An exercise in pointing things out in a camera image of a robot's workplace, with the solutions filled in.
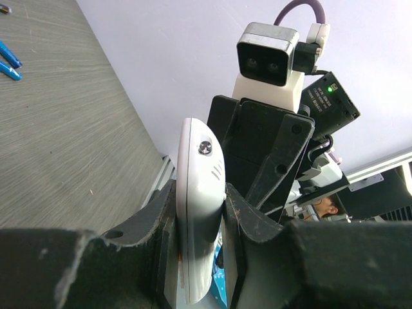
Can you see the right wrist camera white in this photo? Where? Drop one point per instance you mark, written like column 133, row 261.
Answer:
column 273, row 63

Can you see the white remote control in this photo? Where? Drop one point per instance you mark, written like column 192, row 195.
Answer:
column 200, row 194

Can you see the blue battery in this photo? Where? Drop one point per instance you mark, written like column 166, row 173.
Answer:
column 218, row 286
column 10, row 72
column 9, row 55

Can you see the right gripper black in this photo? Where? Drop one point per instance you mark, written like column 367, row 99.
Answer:
column 263, row 147

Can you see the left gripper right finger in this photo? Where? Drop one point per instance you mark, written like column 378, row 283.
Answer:
column 313, row 264

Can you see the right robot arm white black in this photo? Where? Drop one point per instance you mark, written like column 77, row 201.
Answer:
column 319, row 176

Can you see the grey black battery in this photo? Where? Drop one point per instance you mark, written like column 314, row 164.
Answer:
column 5, row 9

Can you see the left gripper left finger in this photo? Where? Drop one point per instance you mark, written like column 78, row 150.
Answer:
column 133, row 265

